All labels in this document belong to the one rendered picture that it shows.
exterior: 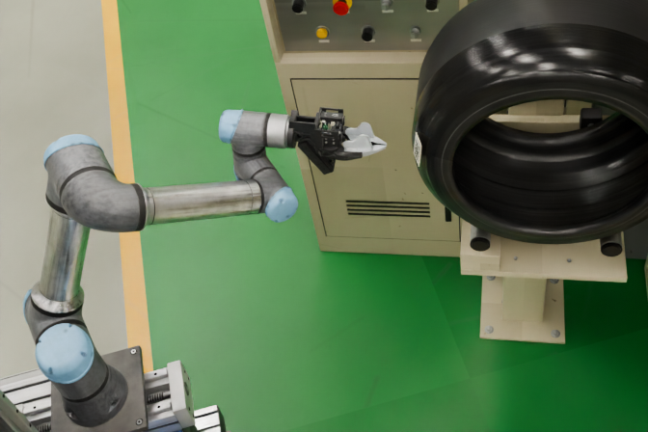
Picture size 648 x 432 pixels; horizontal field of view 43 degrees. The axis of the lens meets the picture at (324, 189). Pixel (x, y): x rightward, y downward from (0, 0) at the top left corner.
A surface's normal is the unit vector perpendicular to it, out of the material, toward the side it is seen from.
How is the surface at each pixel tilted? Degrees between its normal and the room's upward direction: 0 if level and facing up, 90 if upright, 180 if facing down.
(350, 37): 90
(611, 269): 0
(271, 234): 0
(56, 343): 8
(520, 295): 90
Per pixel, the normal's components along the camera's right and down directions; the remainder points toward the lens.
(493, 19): -0.54, -0.61
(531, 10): -0.31, -0.65
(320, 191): -0.16, 0.75
